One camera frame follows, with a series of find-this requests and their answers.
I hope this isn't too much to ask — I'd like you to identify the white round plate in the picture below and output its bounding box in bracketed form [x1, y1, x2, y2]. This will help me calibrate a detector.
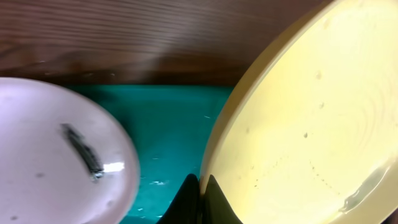
[1, 78, 140, 224]

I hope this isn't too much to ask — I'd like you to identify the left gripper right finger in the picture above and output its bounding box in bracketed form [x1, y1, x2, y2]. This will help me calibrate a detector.
[201, 175, 243, 224]

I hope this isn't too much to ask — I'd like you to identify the teal plastic tray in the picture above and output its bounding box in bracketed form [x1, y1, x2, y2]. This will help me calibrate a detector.
[70, 85, 232, 223]

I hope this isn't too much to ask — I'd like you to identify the yellow-green round plate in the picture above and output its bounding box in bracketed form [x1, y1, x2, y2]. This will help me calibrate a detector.
[200, 0, 397, 223]

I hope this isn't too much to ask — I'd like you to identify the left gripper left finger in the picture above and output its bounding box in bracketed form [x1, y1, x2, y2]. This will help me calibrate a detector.
[157, 174, 200, 224]

